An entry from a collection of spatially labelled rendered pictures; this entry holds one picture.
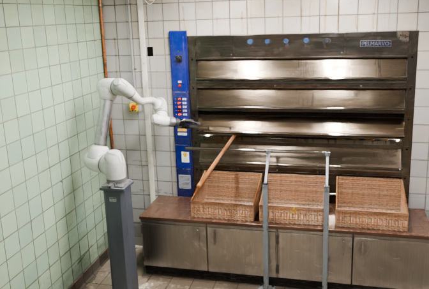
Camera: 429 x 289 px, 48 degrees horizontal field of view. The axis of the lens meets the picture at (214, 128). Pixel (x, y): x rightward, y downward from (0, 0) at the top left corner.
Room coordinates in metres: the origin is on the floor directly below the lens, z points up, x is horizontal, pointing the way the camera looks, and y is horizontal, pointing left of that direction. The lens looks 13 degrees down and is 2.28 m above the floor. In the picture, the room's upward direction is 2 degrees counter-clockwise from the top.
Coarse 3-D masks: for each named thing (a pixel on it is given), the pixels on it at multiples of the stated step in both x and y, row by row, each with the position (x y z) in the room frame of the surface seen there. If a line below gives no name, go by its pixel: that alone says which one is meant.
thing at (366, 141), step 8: (200, 136) 4.39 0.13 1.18; (208, 136) 4.38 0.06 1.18; (216, 136) 4.36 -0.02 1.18; (224, 136) 4.35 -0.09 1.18; (240, 136) 4.33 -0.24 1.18; (248, 136) 4.32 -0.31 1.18; (256, 136) 4.31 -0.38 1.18; (264, 136) 4.30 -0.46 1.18; (360, 144) 4.05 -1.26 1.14; (368, 144) 4.03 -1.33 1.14; (376, 144) 4.02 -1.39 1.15; (384, 144) 4.00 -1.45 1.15; (392, 144) 3.98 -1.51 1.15; (400, 144) 3.97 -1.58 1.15
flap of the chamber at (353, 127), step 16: (224, 128) 4.28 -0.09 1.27; (240, 128) 4.24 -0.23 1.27; (256, 128) 4.21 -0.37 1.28; (272, 128) 4.18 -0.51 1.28; (288, 128) 4.15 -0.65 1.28; (304, 128) 4.12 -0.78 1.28; (320, 128) 4.08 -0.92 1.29; (336, 128) 4.05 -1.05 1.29; (352, 128) 4.02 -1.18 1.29; (368, 128) 4.00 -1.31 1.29; (384, 128) 3.97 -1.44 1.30; (400, 128) 3.94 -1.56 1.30
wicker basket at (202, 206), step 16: (208, 176) 4.33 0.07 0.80; (224, 176) 4.30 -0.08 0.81; (240, 176) 4.25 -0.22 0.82; (256, 176) 4.22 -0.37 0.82; (208, 192) 4.29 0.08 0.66; (224, 192) 4.26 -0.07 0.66; (256, 192) 3.93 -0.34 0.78; (192, 208) 3.93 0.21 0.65; (208, 208) 3.87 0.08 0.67; (224, 208) 3.83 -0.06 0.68; (240, 208) 3.80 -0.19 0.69; (256, 208) 3.90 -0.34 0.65
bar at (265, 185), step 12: (264, 180) 3.69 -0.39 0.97; (264, 192) 3.65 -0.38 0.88; (324, 192) 3.53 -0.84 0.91; (264, 204) 3.65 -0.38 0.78; (324, 204) 3.53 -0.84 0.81; (264, 216) 3.65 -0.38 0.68; (324, 216) 3.53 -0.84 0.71; (264, 228) 3.65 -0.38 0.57; (324, 228) 3.53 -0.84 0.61; (264, 240) 3.65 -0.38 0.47; (324, 240) 3.53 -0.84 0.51; (264, 252) 3.65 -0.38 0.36; (324, 252) 3.53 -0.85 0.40; (264, 264) 3.65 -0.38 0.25; (324, 264) 3.53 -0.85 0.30; (264, 276) 3.65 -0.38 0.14; (324, 276) 3.53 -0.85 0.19; (264, 288) 3.65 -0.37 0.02; (324, 288) 3.53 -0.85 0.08
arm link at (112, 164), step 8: (112, 152) 3.60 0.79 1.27; (120, 152) 3.63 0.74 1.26; (104, 160) 3.60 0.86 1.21; (112, 160) 3.57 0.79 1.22; (120, 160) 3.59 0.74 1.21; (104, 168) 3.60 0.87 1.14; (112, 168) 3.56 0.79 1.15; (120, 168) 3.58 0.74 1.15; (112, 176) 3.56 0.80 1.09; (120, 176) 3.58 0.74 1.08
